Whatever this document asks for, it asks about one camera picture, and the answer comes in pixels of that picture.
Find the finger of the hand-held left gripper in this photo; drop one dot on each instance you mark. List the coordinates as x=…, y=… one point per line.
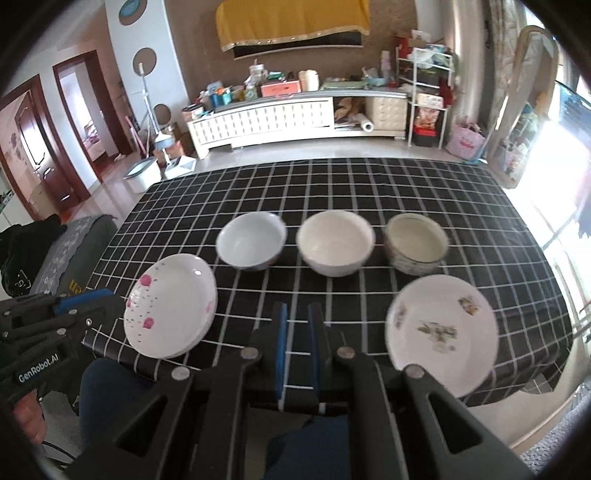
x=99, y=319
x=83, y=298

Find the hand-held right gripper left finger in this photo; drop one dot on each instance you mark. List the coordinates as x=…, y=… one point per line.
x=281, y=355

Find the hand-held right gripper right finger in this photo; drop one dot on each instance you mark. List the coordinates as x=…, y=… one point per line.
x=316, y=355

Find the white plate with pink flowers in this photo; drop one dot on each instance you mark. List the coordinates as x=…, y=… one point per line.
x=168, y=307

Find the plain white bowl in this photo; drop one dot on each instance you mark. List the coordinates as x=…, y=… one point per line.
x=334, y=242

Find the light blue bowl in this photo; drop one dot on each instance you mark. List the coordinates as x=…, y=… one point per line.
x=251, y=240

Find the white plate with olive print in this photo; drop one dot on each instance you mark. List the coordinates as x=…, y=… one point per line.
x=438, y=332

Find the grey patterned bowl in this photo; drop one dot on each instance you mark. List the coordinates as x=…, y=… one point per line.
x=415, y=242

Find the person's left hand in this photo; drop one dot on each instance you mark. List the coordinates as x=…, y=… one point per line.
x=30, y=420

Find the grey patterned seat cushion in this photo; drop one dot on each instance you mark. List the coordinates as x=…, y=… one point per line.
x=74, y=249

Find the black bag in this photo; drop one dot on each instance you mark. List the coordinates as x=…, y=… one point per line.
x=25, y=258

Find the person's left leg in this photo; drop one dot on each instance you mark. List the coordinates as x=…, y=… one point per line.
x=115, y=397

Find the person's leg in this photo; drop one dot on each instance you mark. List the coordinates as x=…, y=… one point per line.
x=115, y=397
x=304, y=447

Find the person's right leg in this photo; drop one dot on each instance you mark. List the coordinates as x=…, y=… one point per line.
x=304, y=447

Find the white bin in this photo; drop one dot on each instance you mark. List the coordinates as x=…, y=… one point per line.
x=143, y=175

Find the red-brown wooden door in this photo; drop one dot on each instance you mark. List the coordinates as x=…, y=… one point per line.
x=34, y=152

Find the white open box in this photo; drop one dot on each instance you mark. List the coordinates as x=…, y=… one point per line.
x=180, y=167

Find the black white checkered tablecloth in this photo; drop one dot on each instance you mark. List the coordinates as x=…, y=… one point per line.
x=323, y=189

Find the white floor stand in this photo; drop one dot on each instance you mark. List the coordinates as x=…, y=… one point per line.
x=154, y=120

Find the white television cabinet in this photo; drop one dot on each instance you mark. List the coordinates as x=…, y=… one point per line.
x=277, y=120

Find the paper towel roll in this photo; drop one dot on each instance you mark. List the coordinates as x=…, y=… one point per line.
x=371, y=125

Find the pink shopping bag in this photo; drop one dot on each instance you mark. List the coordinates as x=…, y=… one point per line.
x=464, y=143

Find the pink box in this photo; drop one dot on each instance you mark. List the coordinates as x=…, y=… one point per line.
x=280, y=87

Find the cream jar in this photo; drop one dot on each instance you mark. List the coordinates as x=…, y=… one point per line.
x=309, y=81

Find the white metal shelf rack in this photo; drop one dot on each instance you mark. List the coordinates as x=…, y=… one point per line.
x=425, y=92

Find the black television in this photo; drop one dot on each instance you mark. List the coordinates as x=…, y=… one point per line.
x=295, y=46

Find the standing floor mirror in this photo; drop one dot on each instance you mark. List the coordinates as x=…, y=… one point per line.
x=521, y=115

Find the yellow dust cloth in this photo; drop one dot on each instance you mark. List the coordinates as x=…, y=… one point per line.
x=291, y=18

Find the red-brown door frame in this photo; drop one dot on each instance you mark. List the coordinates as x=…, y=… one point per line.
x=99, y=106

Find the brown round wall decoration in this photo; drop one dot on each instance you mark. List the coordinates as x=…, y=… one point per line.
x=162, y=114
x=145, y=61

